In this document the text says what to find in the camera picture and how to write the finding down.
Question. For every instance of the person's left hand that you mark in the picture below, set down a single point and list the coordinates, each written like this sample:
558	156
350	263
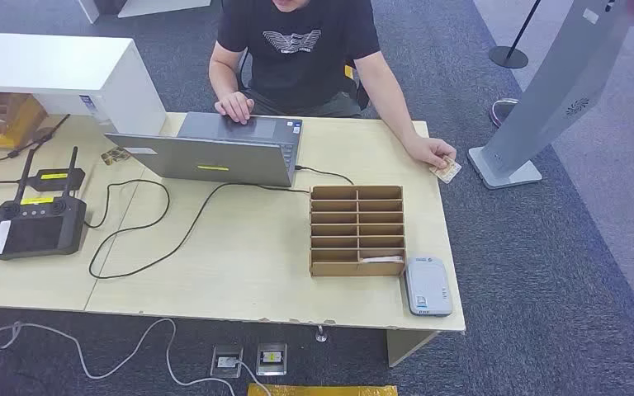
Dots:
429	150

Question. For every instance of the person's right hand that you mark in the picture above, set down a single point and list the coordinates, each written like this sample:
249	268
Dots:
235	106

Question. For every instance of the person's left forearm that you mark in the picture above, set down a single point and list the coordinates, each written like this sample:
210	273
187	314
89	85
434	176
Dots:
396	106

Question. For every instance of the person's right forearm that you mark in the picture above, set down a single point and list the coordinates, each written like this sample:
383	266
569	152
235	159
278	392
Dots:
223	79

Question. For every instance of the person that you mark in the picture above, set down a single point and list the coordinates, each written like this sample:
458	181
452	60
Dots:
295	54

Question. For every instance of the small patterned card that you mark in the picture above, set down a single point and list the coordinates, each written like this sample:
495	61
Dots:
115	156

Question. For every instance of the grey card reader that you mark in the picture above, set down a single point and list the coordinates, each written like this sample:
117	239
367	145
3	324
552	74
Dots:
426	284

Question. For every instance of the brown wooden card organizer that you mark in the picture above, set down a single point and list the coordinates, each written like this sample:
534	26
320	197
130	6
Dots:
339	269

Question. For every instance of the grey laptop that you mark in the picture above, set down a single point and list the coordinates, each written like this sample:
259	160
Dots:
213	158

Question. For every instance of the shoe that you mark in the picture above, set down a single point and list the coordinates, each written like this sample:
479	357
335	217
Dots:
500	112

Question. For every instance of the black office chair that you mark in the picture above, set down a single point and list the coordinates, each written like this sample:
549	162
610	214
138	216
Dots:
362	95

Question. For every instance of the white furniture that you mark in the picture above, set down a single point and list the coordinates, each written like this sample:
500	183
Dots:
153	5

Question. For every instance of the grey kiosk stand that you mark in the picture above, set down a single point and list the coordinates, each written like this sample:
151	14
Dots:
563	82

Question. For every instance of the light wooden table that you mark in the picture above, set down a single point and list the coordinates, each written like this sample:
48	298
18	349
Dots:
240	273

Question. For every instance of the white cabinet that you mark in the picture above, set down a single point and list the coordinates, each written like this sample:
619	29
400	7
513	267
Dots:
49	60

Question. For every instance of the small black box yellow label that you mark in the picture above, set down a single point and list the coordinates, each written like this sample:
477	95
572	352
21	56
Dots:
54	180

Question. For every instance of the metal table foot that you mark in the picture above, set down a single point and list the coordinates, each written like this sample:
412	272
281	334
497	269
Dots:
321	334

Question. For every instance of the yellow wooden slotted box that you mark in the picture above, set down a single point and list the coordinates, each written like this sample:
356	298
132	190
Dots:
21	120

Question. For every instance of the black remote controller with antennas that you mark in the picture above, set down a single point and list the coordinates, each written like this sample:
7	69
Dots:
38	235

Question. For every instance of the floor socket yellow label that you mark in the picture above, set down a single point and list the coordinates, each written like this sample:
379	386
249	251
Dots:
271	359

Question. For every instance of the floor socket with plug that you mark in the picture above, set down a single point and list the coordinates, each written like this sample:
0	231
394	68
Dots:
227	362

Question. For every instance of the yellow floor mat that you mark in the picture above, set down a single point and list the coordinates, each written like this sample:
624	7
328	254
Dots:
322	391

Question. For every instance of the black stanchion post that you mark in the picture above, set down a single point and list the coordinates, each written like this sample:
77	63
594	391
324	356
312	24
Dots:
508	57

